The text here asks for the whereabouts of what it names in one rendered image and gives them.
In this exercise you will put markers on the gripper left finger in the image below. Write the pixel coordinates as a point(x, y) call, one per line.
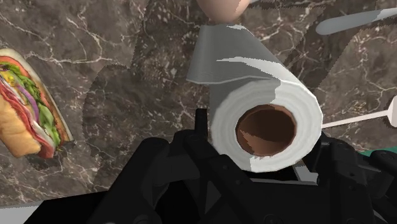
point(173, 173)

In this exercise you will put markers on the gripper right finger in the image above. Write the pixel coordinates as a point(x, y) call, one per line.
point(350, 186)

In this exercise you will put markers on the green flat object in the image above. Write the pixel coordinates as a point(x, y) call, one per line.
point(377, 152)

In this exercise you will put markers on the white paper towel roll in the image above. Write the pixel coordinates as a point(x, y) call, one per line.
point(273, 102)

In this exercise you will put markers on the sub sandwich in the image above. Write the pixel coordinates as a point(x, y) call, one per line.
point(24, 114)

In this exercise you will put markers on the silver butter knife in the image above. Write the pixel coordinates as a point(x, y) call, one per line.
point(344, 22)

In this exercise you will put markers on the brown egg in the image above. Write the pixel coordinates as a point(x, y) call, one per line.
point(221, 9)

